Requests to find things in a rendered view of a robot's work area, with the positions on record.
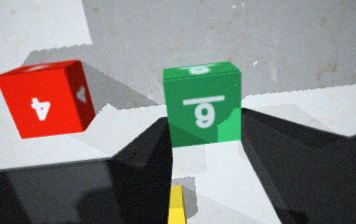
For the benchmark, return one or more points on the green block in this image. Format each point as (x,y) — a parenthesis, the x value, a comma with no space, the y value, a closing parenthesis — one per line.
(203,103)

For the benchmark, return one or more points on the red block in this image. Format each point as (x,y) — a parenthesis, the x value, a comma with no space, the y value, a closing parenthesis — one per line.
(48,99)

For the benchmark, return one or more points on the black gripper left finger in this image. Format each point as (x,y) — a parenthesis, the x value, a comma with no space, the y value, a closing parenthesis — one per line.
(131,187)

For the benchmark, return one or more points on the yellow block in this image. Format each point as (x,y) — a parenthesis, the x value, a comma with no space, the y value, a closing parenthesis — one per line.
(177,212)

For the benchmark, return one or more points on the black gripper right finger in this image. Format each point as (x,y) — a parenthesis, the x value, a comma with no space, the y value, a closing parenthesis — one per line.
(308,174)

